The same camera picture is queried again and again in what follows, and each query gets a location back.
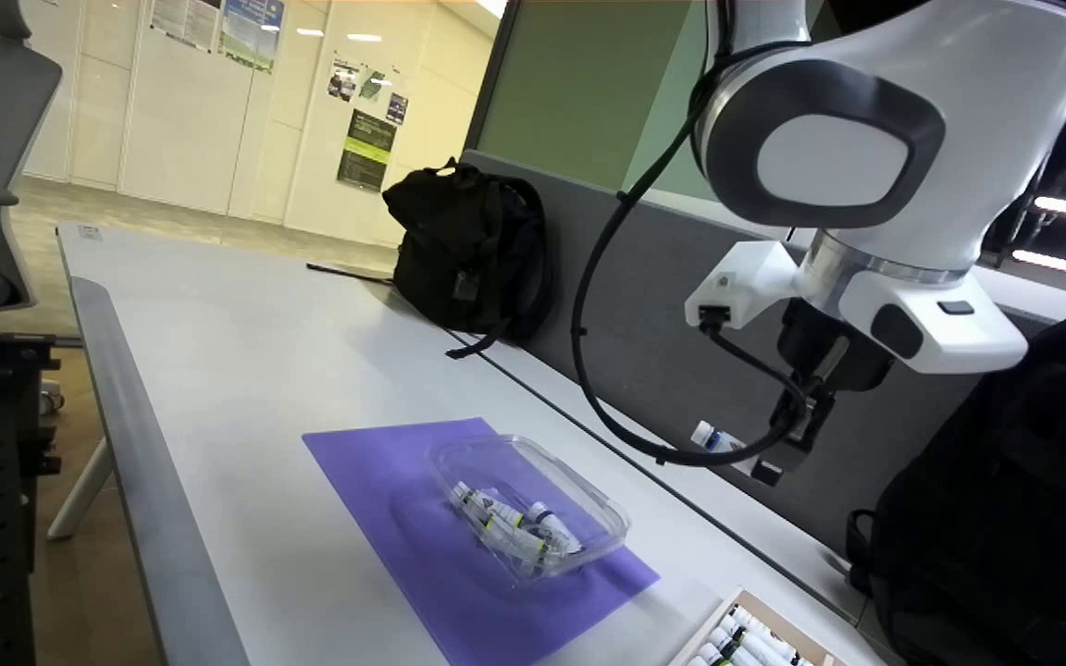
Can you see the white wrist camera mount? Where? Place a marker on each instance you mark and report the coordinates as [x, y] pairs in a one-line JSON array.
[[740, 282]]

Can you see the wooden bottle box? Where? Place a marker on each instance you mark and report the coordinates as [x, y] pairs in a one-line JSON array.
[[682, 647]]

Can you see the large black backpack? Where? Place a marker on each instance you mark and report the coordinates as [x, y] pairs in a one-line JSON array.
[[1027, 521]]

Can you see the white table leg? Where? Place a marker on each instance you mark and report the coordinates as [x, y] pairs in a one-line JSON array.
[[79, 490]]

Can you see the grey partition panel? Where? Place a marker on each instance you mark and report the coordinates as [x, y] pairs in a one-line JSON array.
[[668, 371]]

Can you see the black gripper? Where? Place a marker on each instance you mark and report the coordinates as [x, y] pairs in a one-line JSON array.
[[832, 355]]

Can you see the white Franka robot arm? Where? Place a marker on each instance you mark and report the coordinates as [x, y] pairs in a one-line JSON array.
[[1001, 76]]

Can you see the clear plastic tray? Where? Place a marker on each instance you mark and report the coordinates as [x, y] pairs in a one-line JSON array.
[[584, 495]]

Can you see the small white bottle black cap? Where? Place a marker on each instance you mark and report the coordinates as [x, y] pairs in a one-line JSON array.
[[511, 537], [730, 647], [554, 529], [469, 503], [717, 437], [760, 630]]

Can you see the green black wall poster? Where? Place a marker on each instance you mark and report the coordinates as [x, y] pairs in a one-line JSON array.
[[368, 149]]

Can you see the small wall photo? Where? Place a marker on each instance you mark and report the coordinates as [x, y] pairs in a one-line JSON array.
[[370, 87], [341, 82], [396, 109]]

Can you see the large wall poster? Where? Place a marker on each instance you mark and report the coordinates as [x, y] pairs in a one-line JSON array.
[[253, 30], [185, 19]]

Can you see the purple mat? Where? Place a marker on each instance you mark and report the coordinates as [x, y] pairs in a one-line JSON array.
[[370, 483]]

